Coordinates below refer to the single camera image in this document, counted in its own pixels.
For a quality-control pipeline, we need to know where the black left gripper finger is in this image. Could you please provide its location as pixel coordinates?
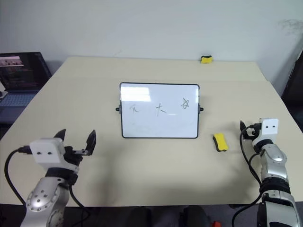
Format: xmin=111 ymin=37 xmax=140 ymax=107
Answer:
xmin=85 ymin=129 xmax=97 ymax=157
xmin=53 ymin=129 xmax=67 ymax=143

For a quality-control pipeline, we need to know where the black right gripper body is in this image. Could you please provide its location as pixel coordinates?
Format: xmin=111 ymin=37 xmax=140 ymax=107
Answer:
xmin=243 ymin=122 xmax=262 ymax=140

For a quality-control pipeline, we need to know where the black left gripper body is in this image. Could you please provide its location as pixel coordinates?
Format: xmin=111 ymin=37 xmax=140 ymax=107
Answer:
xmin=63 ymin=146 xmax=87 ymax=169

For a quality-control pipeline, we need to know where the yellow and black eraser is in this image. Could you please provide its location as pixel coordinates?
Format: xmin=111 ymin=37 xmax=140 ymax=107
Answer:
xmin=213 ymin=133 xmax=229 ymax=152
xmin=200 ymin=55 xmax=214 ymax=65

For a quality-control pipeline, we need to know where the black panel beside table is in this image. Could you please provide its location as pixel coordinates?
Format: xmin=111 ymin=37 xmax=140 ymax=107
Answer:
xmin=281 ymin=48 xmax=303 ymax=102

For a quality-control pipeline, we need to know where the open dark laptop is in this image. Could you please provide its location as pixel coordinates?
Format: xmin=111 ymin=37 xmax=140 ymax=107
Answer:
xmin=0 ymin=52 xmax=53 ymax=124

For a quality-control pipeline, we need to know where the small black-framed whiteboard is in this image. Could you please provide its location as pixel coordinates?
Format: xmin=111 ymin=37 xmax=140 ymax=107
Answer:
xmin=115 ymin=82 xmax=204 ymax=140

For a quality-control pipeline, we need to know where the dark rounded shape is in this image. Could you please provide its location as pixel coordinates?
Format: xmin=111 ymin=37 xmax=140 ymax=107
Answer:
xmin=181 ymin=205 xmax=214 ymax=227

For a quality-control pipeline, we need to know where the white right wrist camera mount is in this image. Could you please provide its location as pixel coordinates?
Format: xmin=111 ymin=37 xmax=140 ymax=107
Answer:
xmin=252 ymin=117 xmax=279 ymax=145

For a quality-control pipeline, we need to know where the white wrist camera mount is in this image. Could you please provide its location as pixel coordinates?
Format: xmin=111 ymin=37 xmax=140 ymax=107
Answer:
xmin=29 ymin=138 xmax=80 ymax=175
xmin=252 ymin=117 xmax=279 ymax=145

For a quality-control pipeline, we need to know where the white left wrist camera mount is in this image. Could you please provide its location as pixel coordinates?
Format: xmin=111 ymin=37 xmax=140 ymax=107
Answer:
xmin=29 ymin=138 xmax=80 ymax=175

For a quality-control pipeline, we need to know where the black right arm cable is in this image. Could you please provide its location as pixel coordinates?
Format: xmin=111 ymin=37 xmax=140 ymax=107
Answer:
xmin=232 ymin=124 xmax=264 ymax=227

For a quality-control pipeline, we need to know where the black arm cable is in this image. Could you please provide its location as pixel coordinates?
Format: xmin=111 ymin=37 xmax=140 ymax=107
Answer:
xmin=232 ymin=124 xmax=264 ymax=227
xmin=4 ymin=146 xmax=92 ymax=227

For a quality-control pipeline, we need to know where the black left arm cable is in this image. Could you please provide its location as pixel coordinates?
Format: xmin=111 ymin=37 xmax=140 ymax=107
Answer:
xmin=4 ymin=146 xmax=92 ymax=227

